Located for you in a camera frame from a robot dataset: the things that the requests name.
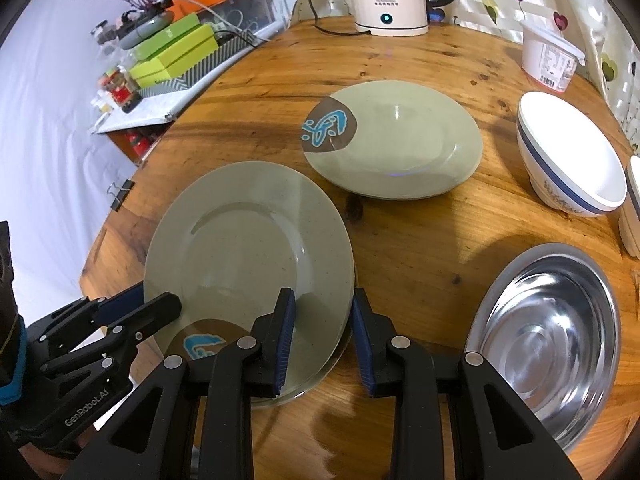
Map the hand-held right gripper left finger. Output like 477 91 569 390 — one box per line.
62 287 297 480

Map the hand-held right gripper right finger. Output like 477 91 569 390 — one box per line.
350 287 573 480

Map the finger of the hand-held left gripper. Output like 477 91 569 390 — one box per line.
27 282 147 353
42 292 183 386

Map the green plate with brown patch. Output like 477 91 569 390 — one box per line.
304 80 484 202
144 161 356 361

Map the stainless steel bowl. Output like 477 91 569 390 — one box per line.
464 242 623 453

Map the white bowl with blue stripe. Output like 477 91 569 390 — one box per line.
618 155 640 257
516 91 628 219

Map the black binder clip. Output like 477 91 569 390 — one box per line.
106 178 136 212

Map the small decorated jar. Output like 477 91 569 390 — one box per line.
97 66 143 113

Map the lime green box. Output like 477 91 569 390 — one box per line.
129 24 221 88

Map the grey zigzag patterned box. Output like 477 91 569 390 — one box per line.
137 35 261 100

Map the grey oval gadget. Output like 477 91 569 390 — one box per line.
117 10 173 51

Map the white plastic tub with lid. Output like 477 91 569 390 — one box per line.
520 20 586 95

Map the white charging cable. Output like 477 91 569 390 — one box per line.
172 0 286 43

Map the black kettle power cable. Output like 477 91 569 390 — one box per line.
306 0 372 38

